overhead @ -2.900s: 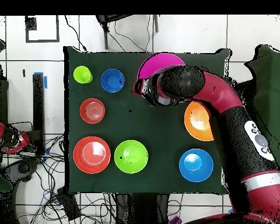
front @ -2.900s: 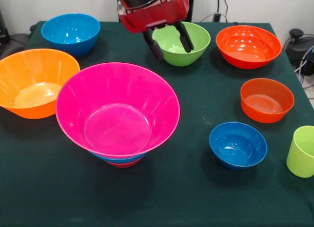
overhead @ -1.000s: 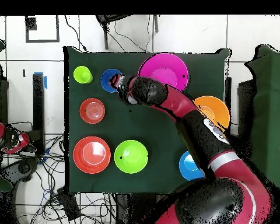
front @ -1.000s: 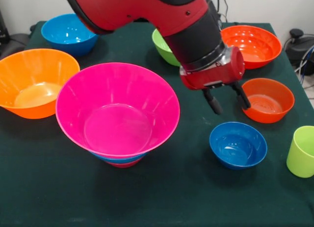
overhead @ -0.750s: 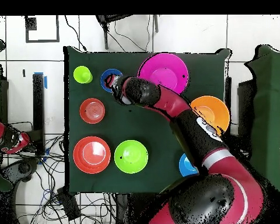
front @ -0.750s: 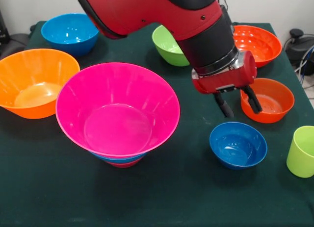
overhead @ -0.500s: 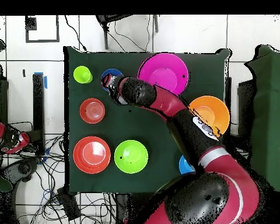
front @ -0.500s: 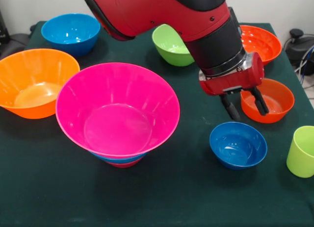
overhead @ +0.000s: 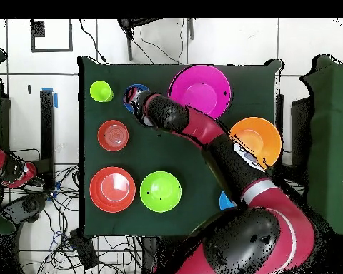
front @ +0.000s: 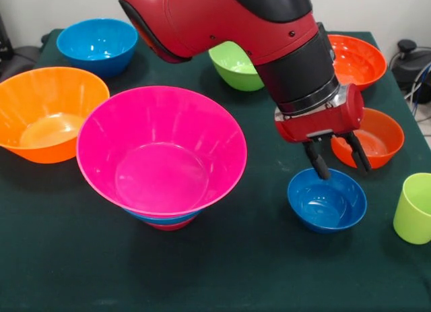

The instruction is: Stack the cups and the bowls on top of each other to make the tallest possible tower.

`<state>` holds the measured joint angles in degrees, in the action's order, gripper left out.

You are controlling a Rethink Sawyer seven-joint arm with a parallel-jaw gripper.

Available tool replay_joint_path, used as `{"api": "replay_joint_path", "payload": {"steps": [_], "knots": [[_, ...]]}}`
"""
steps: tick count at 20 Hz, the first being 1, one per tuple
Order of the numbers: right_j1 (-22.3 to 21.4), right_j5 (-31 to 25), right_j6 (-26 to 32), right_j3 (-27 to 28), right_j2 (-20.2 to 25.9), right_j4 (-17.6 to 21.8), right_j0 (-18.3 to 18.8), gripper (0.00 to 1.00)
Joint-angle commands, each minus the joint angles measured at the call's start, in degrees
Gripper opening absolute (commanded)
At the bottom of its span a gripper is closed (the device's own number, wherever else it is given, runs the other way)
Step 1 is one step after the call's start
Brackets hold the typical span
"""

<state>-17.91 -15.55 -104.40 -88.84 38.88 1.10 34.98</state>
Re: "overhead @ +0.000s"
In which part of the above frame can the small dark blue bowl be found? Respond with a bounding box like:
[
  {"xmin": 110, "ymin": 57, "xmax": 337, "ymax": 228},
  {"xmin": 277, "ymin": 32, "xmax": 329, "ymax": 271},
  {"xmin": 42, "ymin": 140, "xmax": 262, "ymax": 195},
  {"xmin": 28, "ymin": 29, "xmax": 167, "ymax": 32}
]
[{"xmin": 122, "ymin": 83, "xmax": 151, "ymax": 114}]

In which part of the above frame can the lime green plastic cup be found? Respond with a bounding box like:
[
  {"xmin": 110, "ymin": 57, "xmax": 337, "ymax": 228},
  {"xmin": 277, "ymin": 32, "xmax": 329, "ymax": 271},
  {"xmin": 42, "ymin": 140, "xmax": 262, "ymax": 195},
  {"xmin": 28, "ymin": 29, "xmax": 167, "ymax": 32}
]
[{"xmin": 89, "ymin": 80, "xmax": 114, "ymax": 103}]

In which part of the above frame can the large pink plastic bowl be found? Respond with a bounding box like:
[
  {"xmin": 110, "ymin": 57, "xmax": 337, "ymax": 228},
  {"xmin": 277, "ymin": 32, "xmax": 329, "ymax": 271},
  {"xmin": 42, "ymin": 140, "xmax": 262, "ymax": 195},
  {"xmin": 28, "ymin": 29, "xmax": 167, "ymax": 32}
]
[{"xmin": 167, "ymin": 64, "xmax": 232, "ymax": 121}]

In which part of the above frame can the small red-orange plastic bowl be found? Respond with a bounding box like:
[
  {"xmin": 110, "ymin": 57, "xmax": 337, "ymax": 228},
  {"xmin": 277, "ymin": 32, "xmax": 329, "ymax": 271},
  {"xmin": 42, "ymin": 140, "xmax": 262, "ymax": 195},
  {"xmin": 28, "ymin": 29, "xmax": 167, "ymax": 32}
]
[{"xmin": 96, "ymin": 119, "xmax": 130, "ymax": 153}]

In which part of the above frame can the wide red-orange plastic bowl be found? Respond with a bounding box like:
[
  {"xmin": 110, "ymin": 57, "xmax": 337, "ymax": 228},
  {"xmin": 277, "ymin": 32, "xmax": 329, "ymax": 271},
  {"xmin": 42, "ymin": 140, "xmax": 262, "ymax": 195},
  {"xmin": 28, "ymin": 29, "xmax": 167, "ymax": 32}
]
[{"xmin": 89, "ymin": 166, "xmax": 137, "ymax": 214}]

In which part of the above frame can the long black bar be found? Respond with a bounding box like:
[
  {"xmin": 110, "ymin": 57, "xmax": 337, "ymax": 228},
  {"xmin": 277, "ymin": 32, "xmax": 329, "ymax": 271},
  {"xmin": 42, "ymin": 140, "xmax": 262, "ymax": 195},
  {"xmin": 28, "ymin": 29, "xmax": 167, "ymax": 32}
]
[{"xmin": 39, "ymin": 89, "xmax": 56, "ymax": 191}]

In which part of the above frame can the lime green plastic bowl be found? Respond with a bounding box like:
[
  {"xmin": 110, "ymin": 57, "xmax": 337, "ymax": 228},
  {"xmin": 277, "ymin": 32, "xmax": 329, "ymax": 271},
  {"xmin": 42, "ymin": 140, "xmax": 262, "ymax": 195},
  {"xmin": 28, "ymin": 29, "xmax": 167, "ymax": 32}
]
[{"xmin": 139, "ymin": 171, "xmax": 183, "ymax": 213}]

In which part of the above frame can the large orange plastic bowl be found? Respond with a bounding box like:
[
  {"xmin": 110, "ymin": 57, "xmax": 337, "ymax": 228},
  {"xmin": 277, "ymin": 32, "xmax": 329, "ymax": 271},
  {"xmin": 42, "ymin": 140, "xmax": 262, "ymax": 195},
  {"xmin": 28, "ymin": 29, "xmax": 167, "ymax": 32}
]
[{"xmin": 229, "ymin": 116, "xmax": 283, "ymax": 170}]

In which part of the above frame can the light blue plastic bowl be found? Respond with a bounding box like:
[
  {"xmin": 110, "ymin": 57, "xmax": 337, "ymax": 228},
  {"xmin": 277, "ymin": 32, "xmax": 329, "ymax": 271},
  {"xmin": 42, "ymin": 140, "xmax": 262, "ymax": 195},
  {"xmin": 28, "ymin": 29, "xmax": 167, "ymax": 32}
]
[{"xmin": 219, "ymin": 190, "xmax": 237, "ymax": 211}]

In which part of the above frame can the black round floor stand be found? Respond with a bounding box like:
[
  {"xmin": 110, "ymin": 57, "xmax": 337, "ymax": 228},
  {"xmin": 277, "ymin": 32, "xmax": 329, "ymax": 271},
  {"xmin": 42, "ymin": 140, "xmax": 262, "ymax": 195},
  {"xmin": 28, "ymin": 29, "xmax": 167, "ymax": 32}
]
[{"xmin": 0, "ymin": 193, "xmax": 50, "ymax": 229}]

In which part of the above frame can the black power brick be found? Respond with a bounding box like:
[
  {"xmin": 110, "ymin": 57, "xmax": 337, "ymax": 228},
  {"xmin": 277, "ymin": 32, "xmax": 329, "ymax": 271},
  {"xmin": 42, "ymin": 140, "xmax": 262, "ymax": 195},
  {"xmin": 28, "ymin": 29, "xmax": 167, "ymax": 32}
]
[{"xmin": 69, "ymin": 229, "xmax": 100, "ymax": 270}]

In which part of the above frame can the black floor cable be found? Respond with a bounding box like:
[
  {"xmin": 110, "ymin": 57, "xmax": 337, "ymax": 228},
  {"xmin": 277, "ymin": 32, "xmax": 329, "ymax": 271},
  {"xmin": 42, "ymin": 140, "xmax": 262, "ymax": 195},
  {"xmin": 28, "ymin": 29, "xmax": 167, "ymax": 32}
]
[{"xmin": 79, "ymin": 19, "xmax": 108, "ymax": 64}]

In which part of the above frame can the black camera tripod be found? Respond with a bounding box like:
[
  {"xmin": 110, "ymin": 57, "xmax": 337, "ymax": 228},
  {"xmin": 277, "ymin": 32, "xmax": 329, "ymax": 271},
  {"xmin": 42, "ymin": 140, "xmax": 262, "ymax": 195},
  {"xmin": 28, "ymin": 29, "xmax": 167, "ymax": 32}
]
[{"xmin": 116, "ymin": 18, "xmax": 195, "ymax": 61}]

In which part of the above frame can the black square floor frame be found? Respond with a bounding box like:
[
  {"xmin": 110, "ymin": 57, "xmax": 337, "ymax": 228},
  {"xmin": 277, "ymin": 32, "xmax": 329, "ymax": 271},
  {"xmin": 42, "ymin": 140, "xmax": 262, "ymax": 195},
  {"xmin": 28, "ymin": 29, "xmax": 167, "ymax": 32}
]
[{"xmin": 30, "ymin": 19, "xmax": 74, "ymax": 53}]

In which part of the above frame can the tangle of floor cables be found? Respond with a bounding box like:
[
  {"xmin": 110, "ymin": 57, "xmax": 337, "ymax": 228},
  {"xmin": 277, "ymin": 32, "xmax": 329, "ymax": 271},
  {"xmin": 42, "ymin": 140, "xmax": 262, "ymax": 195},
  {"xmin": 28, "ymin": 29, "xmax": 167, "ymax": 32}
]
[{"xmin": 18, "ymin": 148, "xmax": 145, "ymax": 274}]

